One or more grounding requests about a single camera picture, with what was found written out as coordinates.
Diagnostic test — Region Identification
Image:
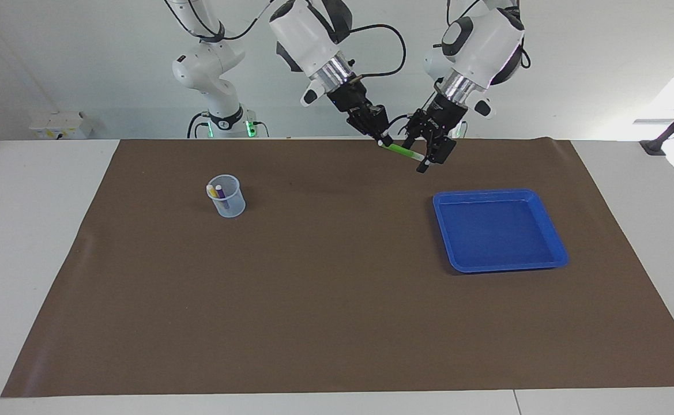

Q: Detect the black stand with pole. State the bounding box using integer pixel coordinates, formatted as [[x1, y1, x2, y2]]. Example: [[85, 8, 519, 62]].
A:
[[639, 92, 674, 156]]

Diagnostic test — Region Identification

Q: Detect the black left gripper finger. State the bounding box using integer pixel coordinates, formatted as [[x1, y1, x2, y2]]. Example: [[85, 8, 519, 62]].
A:
[[400, 118, 421, 150], [416, 137, 457, 173]]

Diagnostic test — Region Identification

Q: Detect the blue plastic tray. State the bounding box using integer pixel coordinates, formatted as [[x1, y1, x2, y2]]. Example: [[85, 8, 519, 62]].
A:
[[432, 189, 569, 273]]

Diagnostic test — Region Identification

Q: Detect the green marker pen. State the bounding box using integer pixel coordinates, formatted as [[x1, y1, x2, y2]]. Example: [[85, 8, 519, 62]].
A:
[[378, 142, 425, 163]]

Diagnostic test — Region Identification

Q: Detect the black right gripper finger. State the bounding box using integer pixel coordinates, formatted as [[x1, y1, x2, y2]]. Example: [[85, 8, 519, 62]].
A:
[[371, 107, 395, 145], [347, 112, 385, 145]]

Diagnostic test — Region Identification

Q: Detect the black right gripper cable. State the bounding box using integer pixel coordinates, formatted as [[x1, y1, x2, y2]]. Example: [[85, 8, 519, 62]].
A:
[[345, 23, 408, 80]]

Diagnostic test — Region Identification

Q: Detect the black left base cable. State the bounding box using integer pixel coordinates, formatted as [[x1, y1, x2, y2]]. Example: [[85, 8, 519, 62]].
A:
[[387, 112, 417, 134]]

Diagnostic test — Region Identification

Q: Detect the brown table mat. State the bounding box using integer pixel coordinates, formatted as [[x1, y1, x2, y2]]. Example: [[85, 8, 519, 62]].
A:
[[1, 137, 674, 398]]

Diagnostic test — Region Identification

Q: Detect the white wall socket box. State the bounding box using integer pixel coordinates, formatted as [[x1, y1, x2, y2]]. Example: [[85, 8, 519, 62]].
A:
[[29, 111, 92, 140]]

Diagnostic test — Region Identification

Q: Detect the translucent plastic cup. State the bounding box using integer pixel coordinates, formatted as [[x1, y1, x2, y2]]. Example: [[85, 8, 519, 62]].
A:
[[206, 175, 246, 218]]

